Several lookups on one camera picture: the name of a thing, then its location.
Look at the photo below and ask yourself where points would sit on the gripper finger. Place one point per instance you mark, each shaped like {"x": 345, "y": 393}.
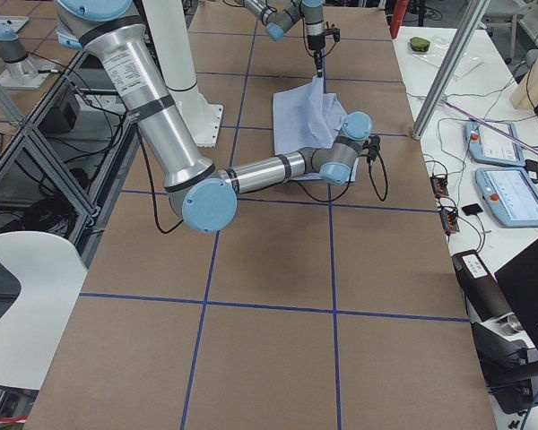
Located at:
{"x": 318, "y": 61}

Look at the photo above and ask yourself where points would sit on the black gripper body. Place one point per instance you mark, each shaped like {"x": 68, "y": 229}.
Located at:
{"x": 315, "y": 43}
{"x": 360, "y": 151}

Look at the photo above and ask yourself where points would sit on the light blue striped dress shirt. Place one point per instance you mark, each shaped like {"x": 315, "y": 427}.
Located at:
{"x": 308, "y": 117}

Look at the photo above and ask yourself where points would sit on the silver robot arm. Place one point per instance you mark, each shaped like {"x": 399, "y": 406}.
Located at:
{"x": 277, "y": 23}
{"x": 144, "y": 49}

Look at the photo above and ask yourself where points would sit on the red cylinder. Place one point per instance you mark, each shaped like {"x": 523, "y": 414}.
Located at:
{"x": 397, "y": 18}

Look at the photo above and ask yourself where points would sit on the green cloth pouch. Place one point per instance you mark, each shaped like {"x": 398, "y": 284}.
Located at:
{"x": 419, "y": 45}

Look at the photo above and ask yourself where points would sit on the upper blue teach pendant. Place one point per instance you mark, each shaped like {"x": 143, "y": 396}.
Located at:
{"x": 489, "y": 147}

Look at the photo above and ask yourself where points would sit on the blue teach pendant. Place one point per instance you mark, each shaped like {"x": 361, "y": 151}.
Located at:
{"x": 489, "y": 147}
{"x": 510, "y": 195}

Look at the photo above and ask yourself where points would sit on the lower blue teach pendant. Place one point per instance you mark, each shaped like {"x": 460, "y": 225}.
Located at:
{"x": 510, "y": 195}

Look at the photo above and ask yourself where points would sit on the brown cylinder device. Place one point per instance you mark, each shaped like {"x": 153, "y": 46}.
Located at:
{"x": 483, "y": 297}

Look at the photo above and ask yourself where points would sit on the black monitor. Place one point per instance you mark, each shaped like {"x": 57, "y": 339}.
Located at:
{"x": 518, "y": 281}

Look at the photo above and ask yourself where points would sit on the white chair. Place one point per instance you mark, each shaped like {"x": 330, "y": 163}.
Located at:
{"x": 51, "y": 274}

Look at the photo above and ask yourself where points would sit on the aluminium frame post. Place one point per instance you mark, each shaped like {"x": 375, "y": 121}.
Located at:
{"x": 468, "y": 24}

